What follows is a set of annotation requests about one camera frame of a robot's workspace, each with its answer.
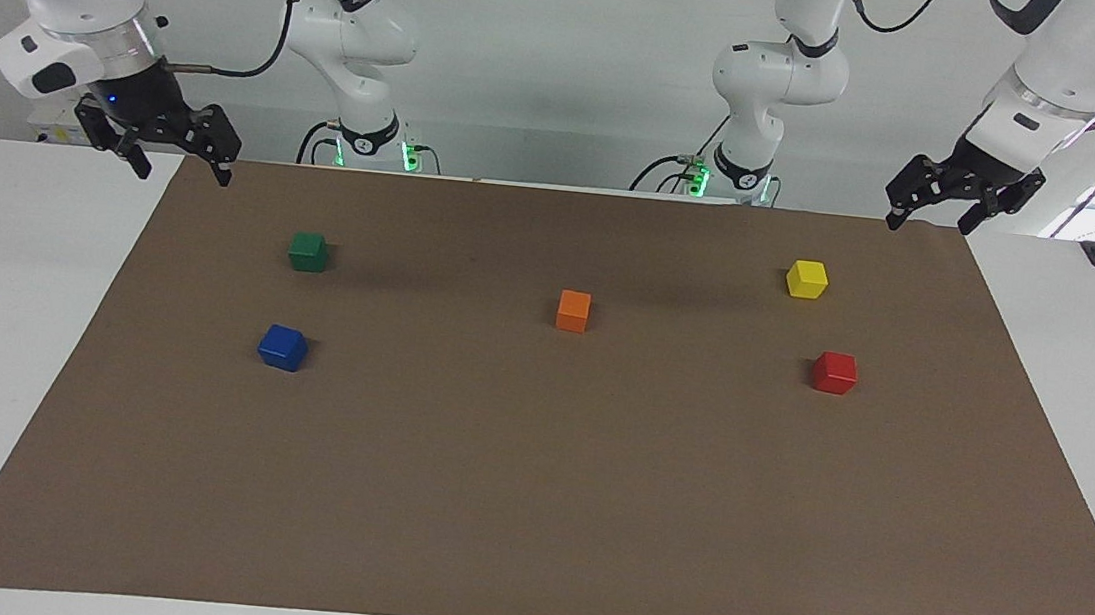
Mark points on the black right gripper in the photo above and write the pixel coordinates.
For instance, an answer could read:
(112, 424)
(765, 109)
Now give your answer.
(145, 103)

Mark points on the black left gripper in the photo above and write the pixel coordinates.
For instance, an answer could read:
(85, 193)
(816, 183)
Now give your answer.
(987, 174)

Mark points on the red wooden block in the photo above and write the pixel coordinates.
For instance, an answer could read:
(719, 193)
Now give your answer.
(834, 373)

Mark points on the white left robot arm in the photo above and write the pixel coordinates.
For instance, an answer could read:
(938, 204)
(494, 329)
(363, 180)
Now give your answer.
(1073, 67)

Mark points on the yellow wooden block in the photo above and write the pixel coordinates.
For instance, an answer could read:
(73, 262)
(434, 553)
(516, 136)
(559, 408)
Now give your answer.
(806, 279)

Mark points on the green wooden block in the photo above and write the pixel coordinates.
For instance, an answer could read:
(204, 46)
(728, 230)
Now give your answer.
(308, 252)

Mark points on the blue wooden block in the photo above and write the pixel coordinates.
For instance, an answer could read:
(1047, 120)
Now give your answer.
(282, 348)

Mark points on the orange wooden block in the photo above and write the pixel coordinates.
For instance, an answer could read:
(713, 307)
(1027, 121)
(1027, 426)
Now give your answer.
(573, 311)

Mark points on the white box with yellow label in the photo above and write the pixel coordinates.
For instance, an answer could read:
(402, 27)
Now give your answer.
(53, 124)

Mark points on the brown paper mat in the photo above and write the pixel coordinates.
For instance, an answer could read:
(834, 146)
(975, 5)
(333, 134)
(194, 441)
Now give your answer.
(530, 487)

